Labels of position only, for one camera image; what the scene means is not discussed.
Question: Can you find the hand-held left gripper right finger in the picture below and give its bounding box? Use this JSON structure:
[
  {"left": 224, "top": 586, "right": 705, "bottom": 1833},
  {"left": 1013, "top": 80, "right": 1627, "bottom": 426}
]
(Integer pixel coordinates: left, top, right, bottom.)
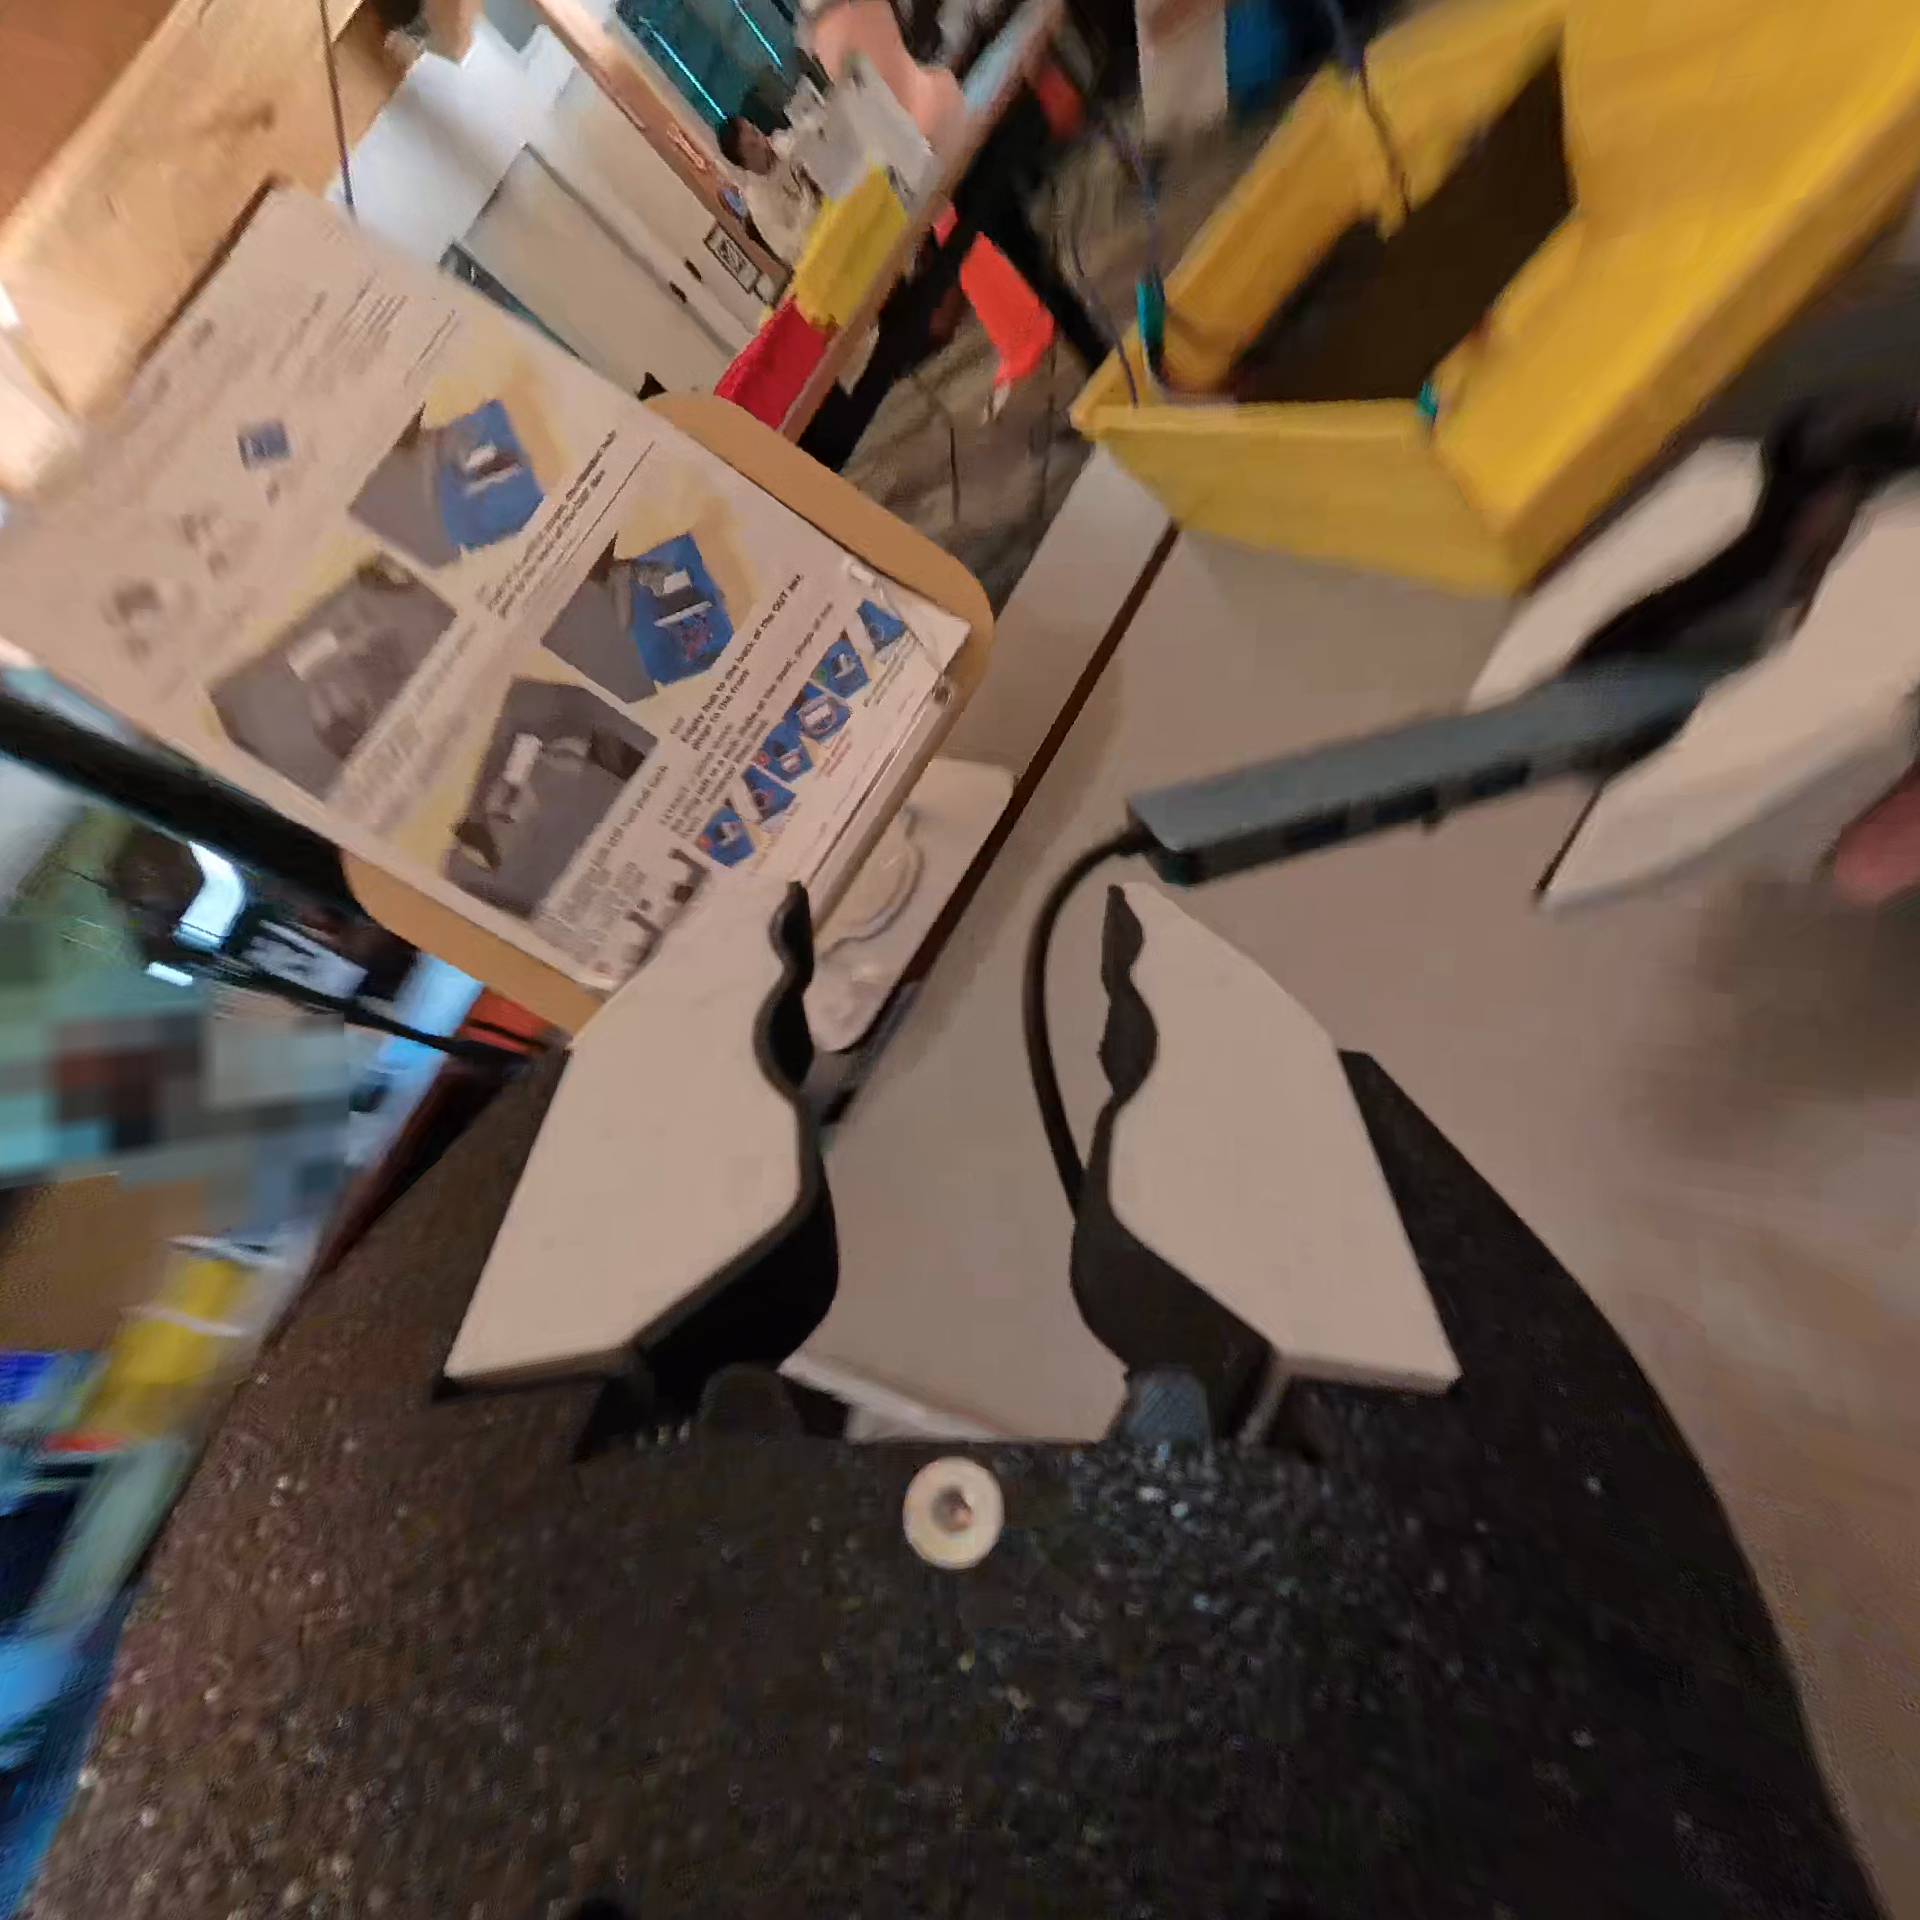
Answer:
[{"left": 1066, "top": 884, "right": 1465, "bottom": 1398}]

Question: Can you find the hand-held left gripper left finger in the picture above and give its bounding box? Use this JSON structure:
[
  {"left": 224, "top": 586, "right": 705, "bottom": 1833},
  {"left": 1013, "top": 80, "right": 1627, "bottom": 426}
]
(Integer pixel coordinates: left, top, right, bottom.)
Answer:
[{"left": 441, "top": 882, "right": 840, "bottom": 1391}]

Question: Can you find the black metal bar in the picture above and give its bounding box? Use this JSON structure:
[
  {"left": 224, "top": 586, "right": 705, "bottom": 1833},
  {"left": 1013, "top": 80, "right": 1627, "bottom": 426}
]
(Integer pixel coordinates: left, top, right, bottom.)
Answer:
[{"left": 0, "top": 692, "right": 519, "bottom": 1059}]

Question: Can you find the grey usb hub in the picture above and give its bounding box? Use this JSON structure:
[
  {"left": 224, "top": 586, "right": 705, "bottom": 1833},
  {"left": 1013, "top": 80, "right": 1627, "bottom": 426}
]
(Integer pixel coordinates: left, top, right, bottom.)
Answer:
[{"left": 1125, "top": 662, "right": 1728, "bottom": 887}]

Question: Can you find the wooden beam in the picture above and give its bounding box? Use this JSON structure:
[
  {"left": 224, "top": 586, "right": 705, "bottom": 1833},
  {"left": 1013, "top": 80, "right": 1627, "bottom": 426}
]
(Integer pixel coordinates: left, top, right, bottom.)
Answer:
[{"left": 0, "top": 0, "right": 367, "bottom": 506}]

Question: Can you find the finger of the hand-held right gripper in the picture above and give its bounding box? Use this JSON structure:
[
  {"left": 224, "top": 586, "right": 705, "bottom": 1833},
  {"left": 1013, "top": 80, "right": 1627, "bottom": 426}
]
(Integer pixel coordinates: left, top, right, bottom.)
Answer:
[
  {"left": 1470, "top": 442, "right": 1800, "bottom": 707},
  {"left": 1544, "top": 481, "right": 1920, "bottom": 911}
]

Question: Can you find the small yellow bin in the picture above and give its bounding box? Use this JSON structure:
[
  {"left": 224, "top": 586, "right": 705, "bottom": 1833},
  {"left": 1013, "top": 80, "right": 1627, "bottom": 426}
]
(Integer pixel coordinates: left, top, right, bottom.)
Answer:
[{"left": 790, "top": 167, "right": 910, "bottom": 324}]

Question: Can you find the red plastic bin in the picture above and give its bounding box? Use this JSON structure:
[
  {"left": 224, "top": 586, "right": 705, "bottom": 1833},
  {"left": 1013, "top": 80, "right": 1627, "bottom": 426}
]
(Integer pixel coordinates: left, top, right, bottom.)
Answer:
[{"left": 718, "top": 299, "right": 834, "bottom": 431}]

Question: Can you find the person's right hand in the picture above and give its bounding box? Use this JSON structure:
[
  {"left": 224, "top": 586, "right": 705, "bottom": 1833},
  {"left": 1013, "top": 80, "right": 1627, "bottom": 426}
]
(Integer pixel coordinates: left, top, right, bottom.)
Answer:
[{"left": 1832, "top": 774, "right": 1920, "bottom": 911}]

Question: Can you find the yellow plastic bin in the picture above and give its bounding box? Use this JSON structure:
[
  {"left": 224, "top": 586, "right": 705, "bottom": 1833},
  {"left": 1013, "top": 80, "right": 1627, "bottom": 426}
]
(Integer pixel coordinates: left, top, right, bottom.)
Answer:
[{"left": 1071, "top": 0, "right": 1920, "bottom": 595}]

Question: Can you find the printed instruction sheet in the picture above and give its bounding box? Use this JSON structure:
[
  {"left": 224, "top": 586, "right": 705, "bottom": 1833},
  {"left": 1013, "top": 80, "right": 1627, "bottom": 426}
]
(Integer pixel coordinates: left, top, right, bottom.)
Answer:
[{"left": 0, "top": 187, "right": 968, "bottom": 993}]

